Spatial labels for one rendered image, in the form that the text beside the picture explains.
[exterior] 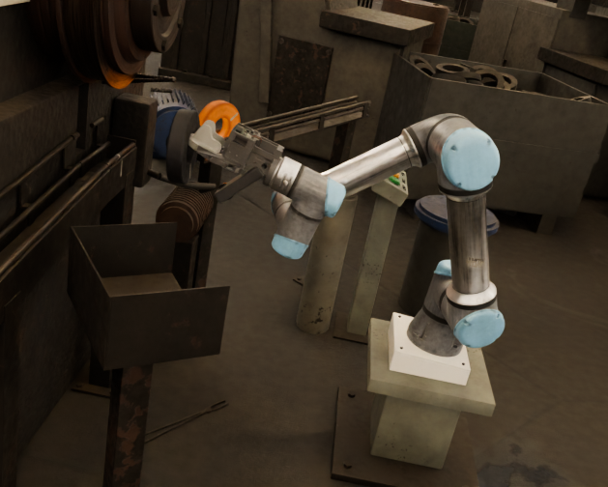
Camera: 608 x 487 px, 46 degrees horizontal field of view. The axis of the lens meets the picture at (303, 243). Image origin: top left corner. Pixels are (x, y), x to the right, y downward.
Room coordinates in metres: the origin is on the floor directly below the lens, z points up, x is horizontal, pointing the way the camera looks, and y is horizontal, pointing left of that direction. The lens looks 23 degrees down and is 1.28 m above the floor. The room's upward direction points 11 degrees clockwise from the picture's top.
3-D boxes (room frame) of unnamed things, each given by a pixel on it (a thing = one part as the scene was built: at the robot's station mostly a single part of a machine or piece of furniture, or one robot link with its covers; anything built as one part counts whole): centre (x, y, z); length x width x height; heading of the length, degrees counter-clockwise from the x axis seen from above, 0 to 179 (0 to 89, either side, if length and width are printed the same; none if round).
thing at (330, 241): (2.24, -0.09, 0.26); 0.12 x 0.12 x 0.52
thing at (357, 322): (2.28, -0.25, 0.31); 0.24 x 0.16 x 0.62; 179
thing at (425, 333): (1.67, -0.39, 0.40); 0.15 x 0.15 x 0.10
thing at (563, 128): (4.03, -0.84, 0.39); 1.03 x 0.83 x 0.77; 104
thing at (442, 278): (1.66, -0.40, 0.52); 0.13 x 0.12 x 0.14; 14
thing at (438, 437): (1.67, -0.39, 0.13); 0.40 x 0.40 x 0.26; 89
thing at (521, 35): (5.67, -1.44, 0.55); 1.10 x 0.53 x 1.10; 19
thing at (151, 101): (1.85, 0.51, 0.68); 0.11 x 0.08 x 0.24; 89
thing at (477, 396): (1.67, -0.39, 0.28); 0.32 x 0.32 x 0.04; 89
